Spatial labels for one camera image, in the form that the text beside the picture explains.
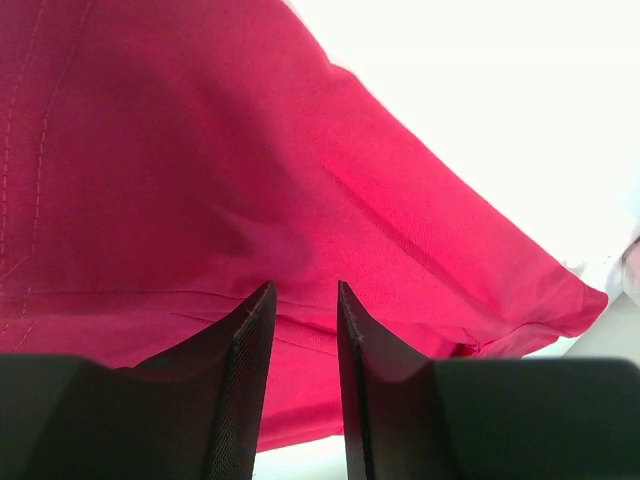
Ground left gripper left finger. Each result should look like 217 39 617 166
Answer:
1 283 276 479

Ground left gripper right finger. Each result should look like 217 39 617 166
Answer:
337 282 639 479

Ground magenta t shirt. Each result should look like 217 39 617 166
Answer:
1 1 608 450

